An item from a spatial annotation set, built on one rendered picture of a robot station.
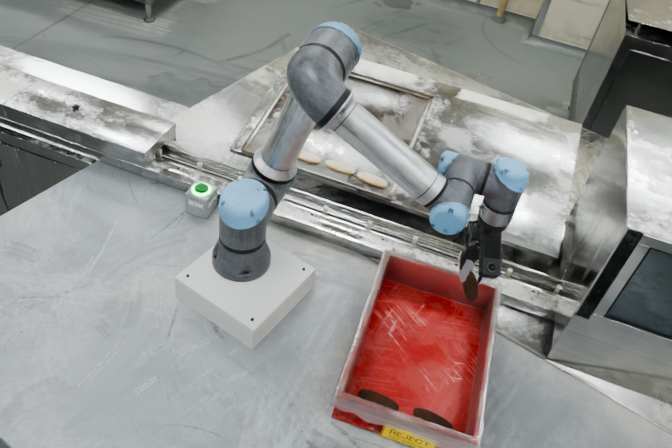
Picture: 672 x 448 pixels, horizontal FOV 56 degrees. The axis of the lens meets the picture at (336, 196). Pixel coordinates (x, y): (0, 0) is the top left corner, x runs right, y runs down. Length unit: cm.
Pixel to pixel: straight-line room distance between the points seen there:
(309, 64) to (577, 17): 400
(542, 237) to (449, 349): 49
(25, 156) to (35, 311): 74
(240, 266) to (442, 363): 56
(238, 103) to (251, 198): 90
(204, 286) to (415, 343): 55
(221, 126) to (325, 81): 104
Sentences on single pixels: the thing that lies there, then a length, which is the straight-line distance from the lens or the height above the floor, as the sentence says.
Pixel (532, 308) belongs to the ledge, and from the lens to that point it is 183.
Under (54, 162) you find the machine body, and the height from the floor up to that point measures 75.
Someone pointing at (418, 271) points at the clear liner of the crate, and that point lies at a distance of 172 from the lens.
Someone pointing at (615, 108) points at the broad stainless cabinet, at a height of 58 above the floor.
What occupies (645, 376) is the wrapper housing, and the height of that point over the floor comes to 89.
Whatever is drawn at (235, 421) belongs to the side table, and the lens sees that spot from 150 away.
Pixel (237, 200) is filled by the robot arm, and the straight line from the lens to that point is 150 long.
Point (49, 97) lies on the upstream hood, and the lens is 224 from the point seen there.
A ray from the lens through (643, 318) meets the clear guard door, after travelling 163.
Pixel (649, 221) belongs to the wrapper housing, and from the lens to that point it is 149.
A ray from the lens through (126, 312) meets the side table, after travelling 168.
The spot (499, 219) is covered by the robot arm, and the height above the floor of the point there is 122.
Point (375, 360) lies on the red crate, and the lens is 161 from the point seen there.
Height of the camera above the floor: 214
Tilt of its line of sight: 41 degrees down
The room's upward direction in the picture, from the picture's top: 10 degrees clockwise
